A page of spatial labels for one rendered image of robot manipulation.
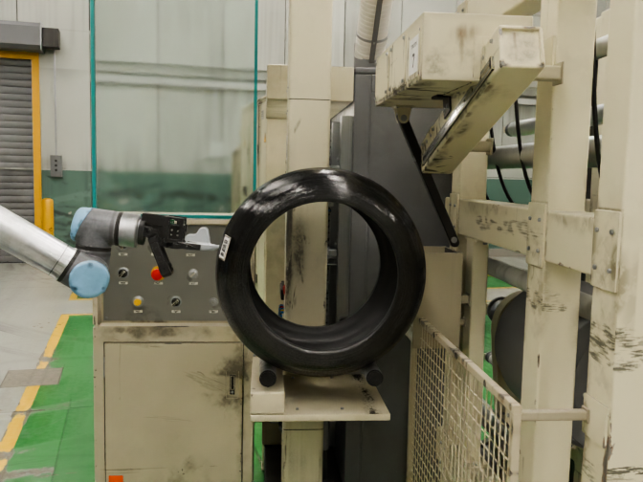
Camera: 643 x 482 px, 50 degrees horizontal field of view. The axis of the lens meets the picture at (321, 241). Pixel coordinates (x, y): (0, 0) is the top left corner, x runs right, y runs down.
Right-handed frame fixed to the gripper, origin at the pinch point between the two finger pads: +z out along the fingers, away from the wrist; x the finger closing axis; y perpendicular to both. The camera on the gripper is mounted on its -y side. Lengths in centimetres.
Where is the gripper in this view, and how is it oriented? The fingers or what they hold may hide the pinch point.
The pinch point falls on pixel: (214, 249)
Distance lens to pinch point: 184.8
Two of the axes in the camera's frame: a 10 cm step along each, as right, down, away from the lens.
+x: -0.8, -1.0, 9.9
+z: 9.9, 1.3, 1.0
